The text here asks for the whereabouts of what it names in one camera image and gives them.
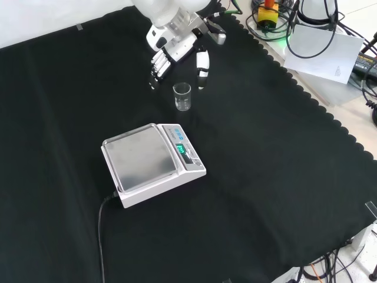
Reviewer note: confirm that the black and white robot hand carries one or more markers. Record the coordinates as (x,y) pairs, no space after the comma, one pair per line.
(176,48)

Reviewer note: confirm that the small clear glass beaker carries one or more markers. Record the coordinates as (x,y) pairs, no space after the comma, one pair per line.
(182,103)

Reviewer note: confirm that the yellow stop button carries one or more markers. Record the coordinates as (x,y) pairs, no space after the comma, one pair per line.
(268,14)

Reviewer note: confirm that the grey cloth clip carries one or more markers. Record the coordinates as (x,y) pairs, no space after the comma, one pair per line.
(79,27)

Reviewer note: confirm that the white electronic balance steel pan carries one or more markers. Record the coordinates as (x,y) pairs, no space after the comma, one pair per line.
(141,159)

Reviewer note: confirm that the black bench cloth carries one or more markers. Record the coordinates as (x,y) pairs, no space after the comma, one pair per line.
(265,147)

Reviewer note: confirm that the white paper sheet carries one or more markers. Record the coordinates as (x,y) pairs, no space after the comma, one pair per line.
(324,56)

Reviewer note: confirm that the pale grey board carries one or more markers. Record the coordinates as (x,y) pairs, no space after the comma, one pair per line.
(338,91)

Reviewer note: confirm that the black power adapter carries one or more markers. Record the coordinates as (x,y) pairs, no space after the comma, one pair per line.
(365,63)

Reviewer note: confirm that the clear cloth clip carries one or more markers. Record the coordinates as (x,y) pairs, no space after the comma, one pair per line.
(371,207)

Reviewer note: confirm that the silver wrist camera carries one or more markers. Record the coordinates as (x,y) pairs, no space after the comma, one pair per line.
(219,37)

